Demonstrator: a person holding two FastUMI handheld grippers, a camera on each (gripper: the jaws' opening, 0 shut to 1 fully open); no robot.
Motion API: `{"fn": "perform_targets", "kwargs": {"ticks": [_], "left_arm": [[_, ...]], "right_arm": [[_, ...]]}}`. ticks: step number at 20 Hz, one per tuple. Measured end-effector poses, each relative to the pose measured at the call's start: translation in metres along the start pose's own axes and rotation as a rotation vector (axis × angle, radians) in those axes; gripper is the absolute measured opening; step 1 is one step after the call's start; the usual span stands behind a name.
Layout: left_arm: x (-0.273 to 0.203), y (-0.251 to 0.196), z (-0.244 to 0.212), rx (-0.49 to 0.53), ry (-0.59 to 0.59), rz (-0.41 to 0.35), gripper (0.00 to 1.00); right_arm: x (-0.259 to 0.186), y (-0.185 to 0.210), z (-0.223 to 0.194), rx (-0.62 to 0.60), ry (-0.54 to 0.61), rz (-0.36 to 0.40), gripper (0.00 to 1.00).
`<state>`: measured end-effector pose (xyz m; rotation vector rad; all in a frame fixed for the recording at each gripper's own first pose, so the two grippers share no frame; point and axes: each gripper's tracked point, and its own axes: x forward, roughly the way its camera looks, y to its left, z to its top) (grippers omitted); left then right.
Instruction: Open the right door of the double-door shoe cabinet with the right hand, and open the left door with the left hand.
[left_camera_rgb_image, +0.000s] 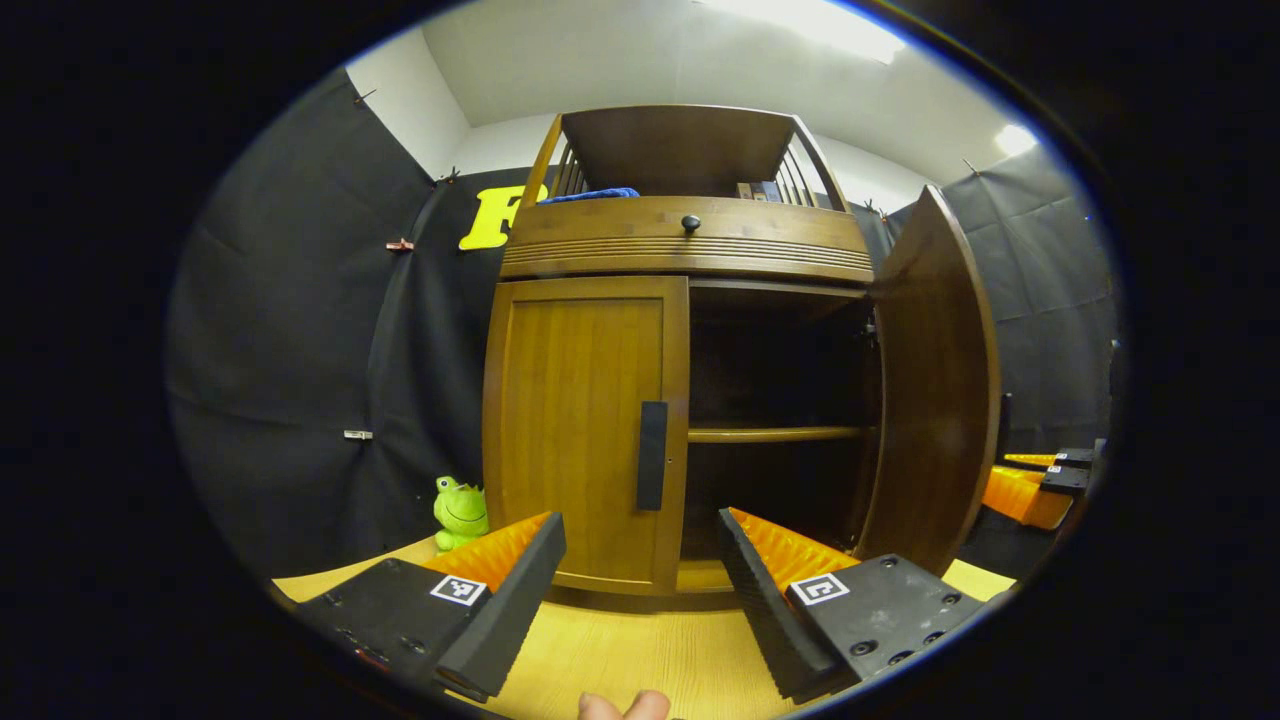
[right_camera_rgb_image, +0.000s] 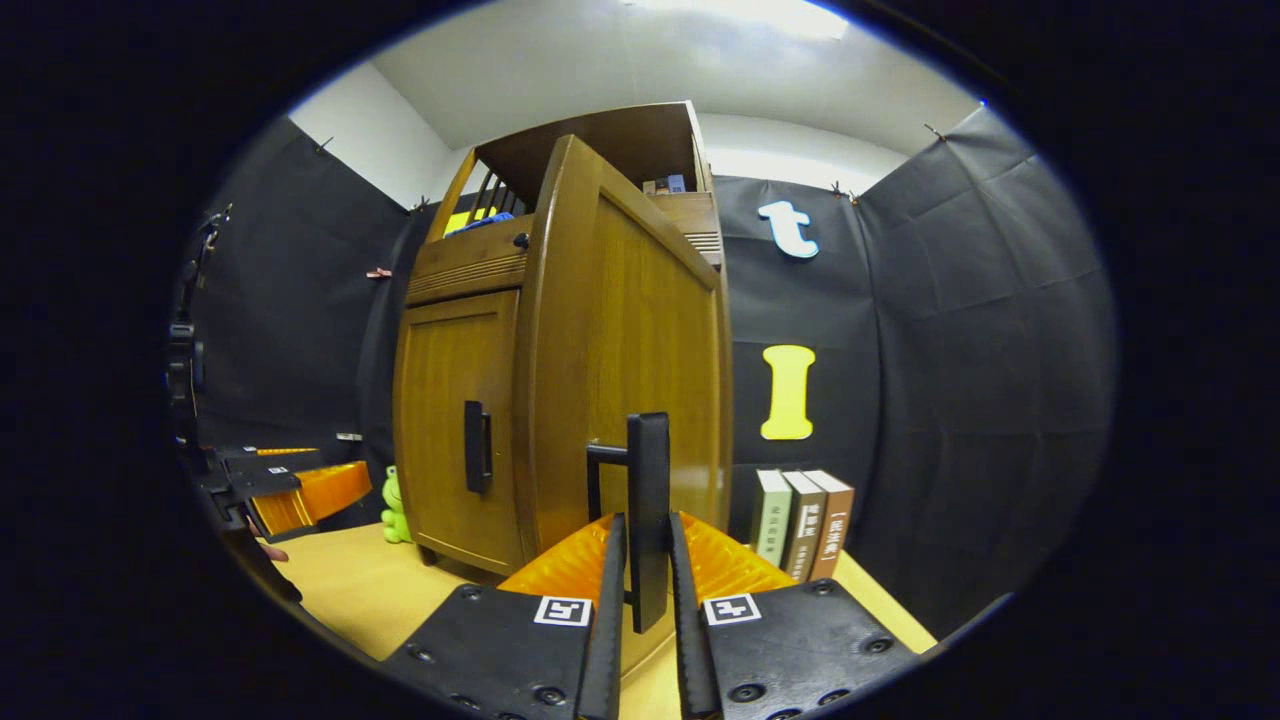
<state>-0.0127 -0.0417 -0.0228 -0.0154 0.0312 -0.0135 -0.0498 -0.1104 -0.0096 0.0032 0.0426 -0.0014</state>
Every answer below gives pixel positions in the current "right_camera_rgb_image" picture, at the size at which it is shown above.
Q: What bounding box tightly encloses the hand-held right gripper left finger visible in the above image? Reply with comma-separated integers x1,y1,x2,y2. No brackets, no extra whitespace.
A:
385,512,629,720

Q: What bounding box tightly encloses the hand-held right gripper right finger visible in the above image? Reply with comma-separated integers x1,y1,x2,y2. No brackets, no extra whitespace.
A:
668,512,921,720

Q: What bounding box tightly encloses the wooden cabinet door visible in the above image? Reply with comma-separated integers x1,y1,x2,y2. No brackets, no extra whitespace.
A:
393,290,523,576
512,135,734,634

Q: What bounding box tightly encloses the wooden double-door shoe cabinet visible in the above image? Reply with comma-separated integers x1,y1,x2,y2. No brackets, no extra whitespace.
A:
393,100,734,576

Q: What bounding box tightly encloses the wooden cabinet drawer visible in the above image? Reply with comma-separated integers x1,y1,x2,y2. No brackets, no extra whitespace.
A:
405,190,723,306

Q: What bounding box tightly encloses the green frog toy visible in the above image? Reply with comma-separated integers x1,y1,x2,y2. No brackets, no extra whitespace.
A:
380,465,414,544

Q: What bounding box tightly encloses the pale green book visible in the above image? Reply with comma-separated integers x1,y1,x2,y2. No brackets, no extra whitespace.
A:
750,468,794,566

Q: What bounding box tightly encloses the dark brown book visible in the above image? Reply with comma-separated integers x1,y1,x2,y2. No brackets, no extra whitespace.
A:
780,470,828,583

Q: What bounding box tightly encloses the orange-brown book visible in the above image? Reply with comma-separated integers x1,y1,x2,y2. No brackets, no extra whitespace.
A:
805,470,856,581

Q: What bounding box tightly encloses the blue cloth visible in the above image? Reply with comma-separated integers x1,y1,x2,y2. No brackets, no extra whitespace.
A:
445,211,516,238

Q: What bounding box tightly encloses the black backdrop cloth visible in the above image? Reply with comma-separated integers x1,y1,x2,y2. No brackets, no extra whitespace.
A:
190,105,1116,636

